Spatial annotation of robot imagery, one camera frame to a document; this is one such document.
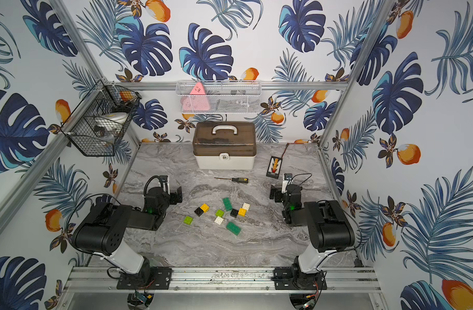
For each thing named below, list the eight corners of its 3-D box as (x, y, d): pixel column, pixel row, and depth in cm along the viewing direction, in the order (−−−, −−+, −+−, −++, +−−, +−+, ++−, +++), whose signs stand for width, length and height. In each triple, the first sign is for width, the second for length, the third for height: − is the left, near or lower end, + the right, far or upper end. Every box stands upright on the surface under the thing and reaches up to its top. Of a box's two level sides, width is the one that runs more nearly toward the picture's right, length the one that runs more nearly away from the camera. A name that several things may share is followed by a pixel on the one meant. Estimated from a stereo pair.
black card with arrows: (265, 175, 108) (265, 173, 107) (270, 157, 117) (270, 155, 115) (278, 179, 107) (278, 177, 105) (282, 160, 115) (283, 158, 114)
